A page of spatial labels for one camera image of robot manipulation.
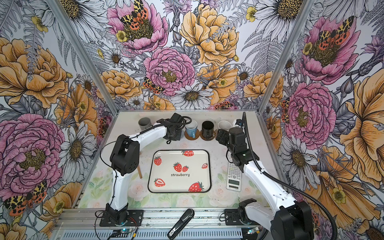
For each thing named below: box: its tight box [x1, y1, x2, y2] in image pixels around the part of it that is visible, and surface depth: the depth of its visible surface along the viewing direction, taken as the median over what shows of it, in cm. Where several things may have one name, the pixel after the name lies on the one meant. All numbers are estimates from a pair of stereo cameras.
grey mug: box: [138, 117, 153, 131], surface depth 102 cm
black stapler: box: [167, 208, 195, 240], surface depth 71 cm
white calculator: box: [226, 162, 242, 192], surface depth 87 cm
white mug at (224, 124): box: [218, 120, 232, 131], surface depth 104 cm
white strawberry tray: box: [147, 149, 212, 194], surface depth 92 cm
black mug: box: [201, 120, 215, 140], surface depth 101 cm
